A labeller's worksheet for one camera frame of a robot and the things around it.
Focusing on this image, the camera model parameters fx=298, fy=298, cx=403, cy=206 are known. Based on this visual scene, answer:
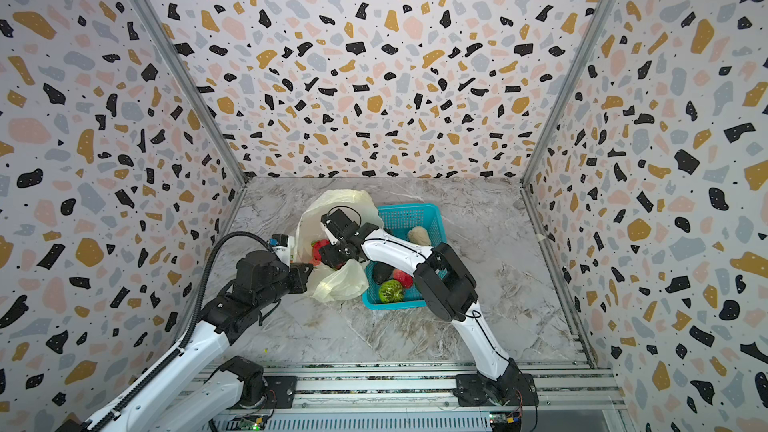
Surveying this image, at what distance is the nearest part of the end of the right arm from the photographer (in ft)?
2.30

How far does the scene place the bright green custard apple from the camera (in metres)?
0.85

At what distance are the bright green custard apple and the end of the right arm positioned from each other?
15cm
